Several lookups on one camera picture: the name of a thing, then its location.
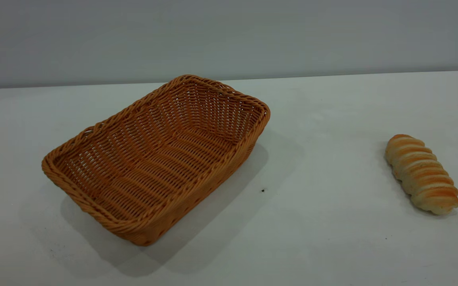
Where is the striped long bread roll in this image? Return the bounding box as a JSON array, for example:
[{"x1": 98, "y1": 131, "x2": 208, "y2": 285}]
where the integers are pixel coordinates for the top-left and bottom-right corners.
[{"x1": 384, "y1": 134, "x2": 458, "y2": 216}]

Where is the orange woven wicker basket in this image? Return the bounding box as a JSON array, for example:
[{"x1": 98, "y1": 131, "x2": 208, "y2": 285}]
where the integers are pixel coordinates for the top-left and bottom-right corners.
[{"x1": 41, "y1": 74, "x2": 271, "y2": 246}]

